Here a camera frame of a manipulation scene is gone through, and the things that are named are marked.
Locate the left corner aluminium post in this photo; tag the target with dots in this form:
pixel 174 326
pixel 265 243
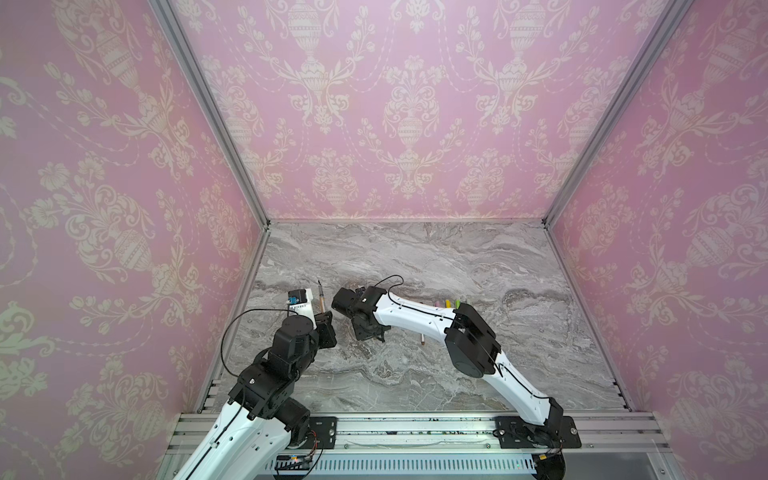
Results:
pixel 194 74

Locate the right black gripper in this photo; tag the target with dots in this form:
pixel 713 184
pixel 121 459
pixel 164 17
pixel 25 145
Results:
pixel 363 324

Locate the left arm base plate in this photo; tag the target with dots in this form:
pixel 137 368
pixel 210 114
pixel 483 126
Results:
pixel 320 433

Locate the aluminium front rail frame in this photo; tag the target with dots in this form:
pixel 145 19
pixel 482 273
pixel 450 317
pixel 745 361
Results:
pixel 460 445

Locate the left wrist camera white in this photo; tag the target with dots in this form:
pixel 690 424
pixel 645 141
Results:
pixel 300 301

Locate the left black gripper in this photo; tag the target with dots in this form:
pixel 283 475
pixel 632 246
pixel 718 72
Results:
pixel 326 328

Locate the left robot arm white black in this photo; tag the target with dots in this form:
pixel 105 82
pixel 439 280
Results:
pixel 261 429

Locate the right corner aluminium post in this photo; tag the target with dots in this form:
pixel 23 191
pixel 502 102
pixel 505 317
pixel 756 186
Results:
pixel 662 31

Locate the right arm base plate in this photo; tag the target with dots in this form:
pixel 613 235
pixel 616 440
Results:
pixel 513 433

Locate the corner aluminium post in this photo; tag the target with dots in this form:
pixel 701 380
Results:
pixel 194 74
pixel 662 31

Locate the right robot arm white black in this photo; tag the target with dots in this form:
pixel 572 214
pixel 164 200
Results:
pixel 474 351

